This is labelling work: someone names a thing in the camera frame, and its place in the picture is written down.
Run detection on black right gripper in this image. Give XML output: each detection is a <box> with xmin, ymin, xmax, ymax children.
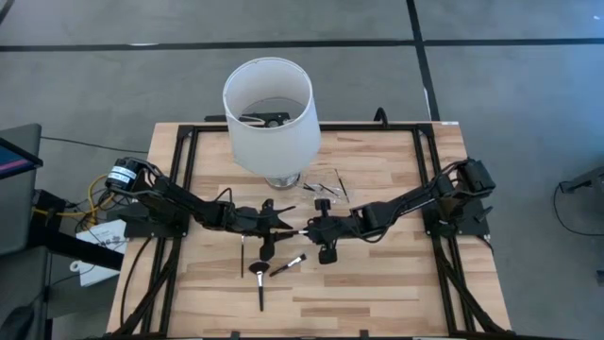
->
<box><xmin>307</xmin><ymin>197</ymin><xmax>364</xmax><ymax>265</ymax></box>

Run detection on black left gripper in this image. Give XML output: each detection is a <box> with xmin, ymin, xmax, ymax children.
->
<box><xmin>233</xmin><ymin>198</ymin><xmax>297</xmax><ymax>263</ymax></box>

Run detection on thick dark makeup brush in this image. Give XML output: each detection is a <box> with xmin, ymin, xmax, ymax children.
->
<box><xmin>269</xmin><ymin>253</ymin><xmax>309</xmax><ymax>279</ymax></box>

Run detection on silver lamp base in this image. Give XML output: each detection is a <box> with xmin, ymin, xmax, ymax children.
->
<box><xmin>263</xmin><ymin>172</ymin><xmax>302</xmax><ymax>191</ymax></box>

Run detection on fan makeup brush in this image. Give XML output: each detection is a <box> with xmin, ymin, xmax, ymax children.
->
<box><xmin>247</xmin><ymin>260</ymin><xmax>272</xmax><ymax>313</ymax></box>

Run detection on white lamp shade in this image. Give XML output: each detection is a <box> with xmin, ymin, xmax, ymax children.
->
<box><xmin>222</xmin><ymin>56</ymin><xmax>323</xmax><ymax>179</ymax></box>

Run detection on white paper tags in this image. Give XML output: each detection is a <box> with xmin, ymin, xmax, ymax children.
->
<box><xmin>69</xmin><ymin>219</ymin><xmax>128</xmax><ymax>288</ymax></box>

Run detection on black cart beam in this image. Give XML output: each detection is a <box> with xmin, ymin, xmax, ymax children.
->
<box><xmin>30</xmin><ymin>188</ymin><xmax>125</xmax><ymax>273</ymax></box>

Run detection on grey cart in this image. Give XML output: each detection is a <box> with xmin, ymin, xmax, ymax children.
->
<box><xmin>0</xmin><ymin>123</ymin><xmax>48</xmax><ymax>256</ymax></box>

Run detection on black stand leg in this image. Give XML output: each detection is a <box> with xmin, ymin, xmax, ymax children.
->
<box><xmin>559</xmin><ymin>164</ymin><xmax>604</xmax><ymax>195</ymax></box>

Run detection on laptop screen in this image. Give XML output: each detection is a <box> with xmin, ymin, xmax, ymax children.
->
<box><xmin>0</xmin><ymin>136</ymin><xmax>44</xmax><ymax>180</ymax></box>

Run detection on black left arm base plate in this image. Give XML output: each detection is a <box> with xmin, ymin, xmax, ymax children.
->
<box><xmin>106</xmin><ymin>207</ymin><xmax>190</xmax><ymax>240</ymax></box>

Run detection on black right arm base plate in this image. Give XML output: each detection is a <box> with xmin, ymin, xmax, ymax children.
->
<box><xmin>421</xmin><ymin>200</ymin><xmax>492</xmax><ymax>237</ymax></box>

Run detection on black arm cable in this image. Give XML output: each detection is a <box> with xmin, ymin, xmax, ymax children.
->
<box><xmin>120</xmin><ymin>235</ymin><xmax>157</xmax><ymax>327</ymax></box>

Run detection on yellow cable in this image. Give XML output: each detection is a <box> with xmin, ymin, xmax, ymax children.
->
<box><xmin>32</xmin><ymin>173</ymin><xmax>117</xmax><ymax>228</ymax></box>

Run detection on black floor cable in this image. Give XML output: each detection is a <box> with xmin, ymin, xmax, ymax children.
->
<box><xmin>40</xmin><ymin>135</ymin><xmax>150</xmax><ymax>155</ymax></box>
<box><xmin>552</xmin><ymin>181</ymin><xmax>604</xmax><ymax>237</ymax></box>

